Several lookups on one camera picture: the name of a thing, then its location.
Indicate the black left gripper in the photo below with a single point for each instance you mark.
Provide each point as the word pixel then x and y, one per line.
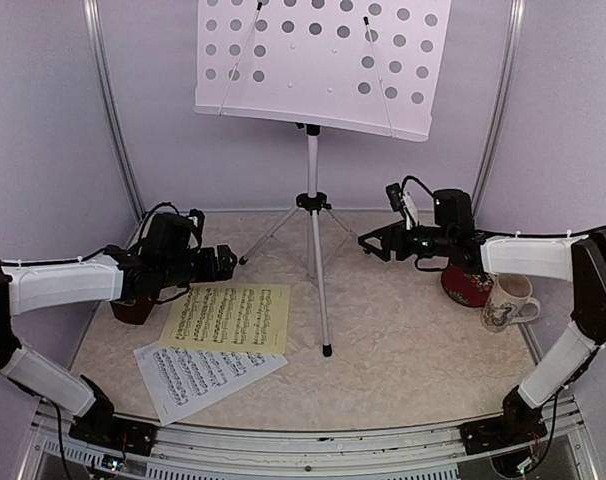
pixel 225 268

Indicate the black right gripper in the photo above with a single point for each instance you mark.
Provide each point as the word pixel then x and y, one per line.
pixel 386 234

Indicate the yellow sheet music page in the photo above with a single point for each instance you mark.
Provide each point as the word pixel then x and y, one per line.
pixel 241 318

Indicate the white perforated music stand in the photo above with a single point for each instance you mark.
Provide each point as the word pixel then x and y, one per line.
pixel 362 66

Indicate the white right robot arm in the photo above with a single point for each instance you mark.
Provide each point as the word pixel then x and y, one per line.
pixel 577 258

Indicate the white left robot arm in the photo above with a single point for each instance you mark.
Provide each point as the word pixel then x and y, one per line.
pixel 167 253

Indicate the brown wooden metronome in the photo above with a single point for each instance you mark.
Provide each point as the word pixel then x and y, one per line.
pixel 134 312

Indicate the red floral coaster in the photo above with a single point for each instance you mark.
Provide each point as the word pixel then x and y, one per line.
pixel 467 289

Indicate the white sheet music page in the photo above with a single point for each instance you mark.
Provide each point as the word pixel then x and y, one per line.
pixel 182 382

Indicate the floral ceramic mug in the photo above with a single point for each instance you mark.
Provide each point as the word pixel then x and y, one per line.
pixel 510 302

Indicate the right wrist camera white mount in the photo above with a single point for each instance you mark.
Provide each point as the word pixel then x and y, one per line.
pixel 401 202

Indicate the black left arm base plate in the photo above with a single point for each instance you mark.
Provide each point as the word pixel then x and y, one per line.
pixel 120 434

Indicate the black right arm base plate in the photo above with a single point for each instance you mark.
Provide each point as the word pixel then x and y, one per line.
pixel 495 433

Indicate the aluminium front rail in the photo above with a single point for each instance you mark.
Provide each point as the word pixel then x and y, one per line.
pixel 442 450

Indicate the left aluminium corner post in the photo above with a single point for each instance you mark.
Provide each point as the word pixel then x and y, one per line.
pixel 97 45

